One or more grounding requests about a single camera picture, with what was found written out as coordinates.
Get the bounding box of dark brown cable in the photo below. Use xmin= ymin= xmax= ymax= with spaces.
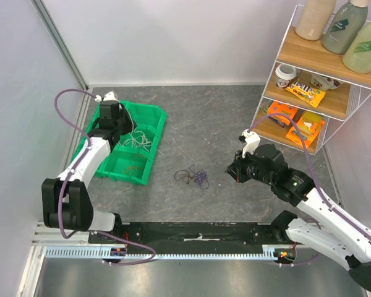
xmin=174 ymin=165 xmax=198 ymax=184

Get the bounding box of white cable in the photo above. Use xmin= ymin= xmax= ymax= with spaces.
xmin=123 ymin=129 xmax=153 ymax=153
xmin=118 ymin=105 xmax=153 ymax=153

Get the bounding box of orange cable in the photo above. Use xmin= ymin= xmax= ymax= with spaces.
xmin=122 ymin=153 xmax=152 ymax=176

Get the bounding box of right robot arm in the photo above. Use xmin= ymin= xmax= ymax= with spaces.
xmin=226 ymin=144 xmax=371 ymax=292

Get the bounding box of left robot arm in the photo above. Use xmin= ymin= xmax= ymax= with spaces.
xmin=41 ymin=99 xmax=136 ymax=243

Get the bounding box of orange yellow snack box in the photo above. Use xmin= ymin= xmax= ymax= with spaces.
xmin=286 ymin=111 xmax=325 ymax=148

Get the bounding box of yellow candy bag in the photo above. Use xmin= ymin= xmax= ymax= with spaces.
xmin=285 ymin=79 xmax=326 ymax=108

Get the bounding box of white paper cup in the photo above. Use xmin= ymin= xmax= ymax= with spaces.
xmin=275 ymin=64 xmax=297 ymax=88

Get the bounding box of beige pump bottle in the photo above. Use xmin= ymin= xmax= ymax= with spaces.
xmin=295 ymin=0 xmax=336 ymax=41

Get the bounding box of light green pump bottle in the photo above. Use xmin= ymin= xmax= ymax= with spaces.
xmin=343 ymin=22 xmax=371 ymax=74

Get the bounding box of grey-green pump bottle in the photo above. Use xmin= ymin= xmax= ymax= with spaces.
xmin=322 ymin=0 xmax=370 ymax=54

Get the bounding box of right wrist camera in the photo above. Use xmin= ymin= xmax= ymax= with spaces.
xmin=239 ymin=129 xmax=260 ymax=158

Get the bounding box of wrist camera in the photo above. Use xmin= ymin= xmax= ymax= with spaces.
xmin=239 ymin=129 xmax=260 ymax=158
xmin=94 ymin=91 xmax=119 ymax=105

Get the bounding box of white wire shelf rack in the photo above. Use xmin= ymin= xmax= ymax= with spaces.
xmin=254 ymin=4 xmax=371 ymax=155

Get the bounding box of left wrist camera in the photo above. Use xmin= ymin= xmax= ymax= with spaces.
xmin=94 ymin=91 xmax=119 ymax=105

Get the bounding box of slotted cable duct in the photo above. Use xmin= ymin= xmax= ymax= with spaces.
xmin=45 ymin=244 xmax=294 ymax=260

